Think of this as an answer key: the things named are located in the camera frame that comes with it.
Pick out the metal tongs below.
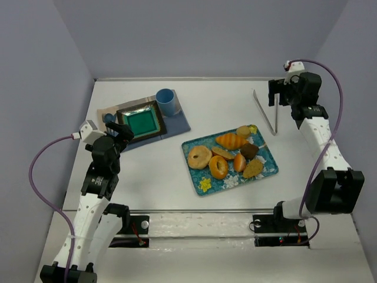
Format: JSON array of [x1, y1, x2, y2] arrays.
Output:
[[253, 90, 279, 136]]

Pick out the orange glazed bagel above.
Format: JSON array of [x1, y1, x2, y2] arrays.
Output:
[[209, 156, 229, 180]]

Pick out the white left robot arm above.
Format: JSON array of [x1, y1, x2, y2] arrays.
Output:
[[39, 120, 134, 282]]

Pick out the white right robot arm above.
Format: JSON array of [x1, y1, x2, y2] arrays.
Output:
[[268, 72, 365, 221]]

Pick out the orange bread roll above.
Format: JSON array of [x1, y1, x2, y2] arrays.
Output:
[[233, 153, 247, 172]]

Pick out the blue plastic spoon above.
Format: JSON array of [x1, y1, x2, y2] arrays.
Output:
[[104, 113, 117, 123]]

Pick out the green black square plate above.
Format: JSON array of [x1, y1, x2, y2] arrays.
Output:
[[116, 101, 167, 143]]

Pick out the blue beige placemat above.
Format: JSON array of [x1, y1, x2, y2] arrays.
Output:
[[97, 90, 191, 150]]

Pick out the blue plastic cup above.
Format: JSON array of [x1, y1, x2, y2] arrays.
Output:
[[156, 88, 175, 117]]

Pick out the small round beige bun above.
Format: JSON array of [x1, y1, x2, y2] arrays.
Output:
[[236, 126, 251, 139]]

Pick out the dark brown cake square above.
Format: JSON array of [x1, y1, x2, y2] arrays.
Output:
[[240, 143, 259, 160]]

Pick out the striped orange croissant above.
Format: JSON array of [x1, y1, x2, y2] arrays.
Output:
[[215, 133, 249, 150]]

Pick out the pale sugared bagel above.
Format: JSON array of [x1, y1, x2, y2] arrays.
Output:
[[187, 146, 213, 170]]

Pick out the sliced baguette piece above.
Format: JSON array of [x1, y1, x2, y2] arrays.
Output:
[[211, 147, 235, 161]]

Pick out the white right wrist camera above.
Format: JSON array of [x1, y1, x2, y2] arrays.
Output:
[[283, 60, 305, 85]]

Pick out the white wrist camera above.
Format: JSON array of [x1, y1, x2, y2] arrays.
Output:
[[72, 120, 106, 145], [283, 60, 305, 85]]

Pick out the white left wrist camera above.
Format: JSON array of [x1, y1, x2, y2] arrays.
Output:
[[72, 120, 106, 145]]

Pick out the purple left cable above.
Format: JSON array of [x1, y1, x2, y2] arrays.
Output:
[[28, 134, 80, 281]]

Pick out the purple cable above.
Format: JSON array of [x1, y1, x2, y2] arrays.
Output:
[[287, 59, 345, 243], [28, 134, 80, 281]]

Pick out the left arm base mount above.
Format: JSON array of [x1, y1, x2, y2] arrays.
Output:
[[109, 215, 150, 248]]

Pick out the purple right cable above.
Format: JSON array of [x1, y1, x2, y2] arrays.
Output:
[[287, 59, 345, 243]]

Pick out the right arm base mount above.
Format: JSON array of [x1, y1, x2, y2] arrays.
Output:
[[249, 214, 309, 247]]

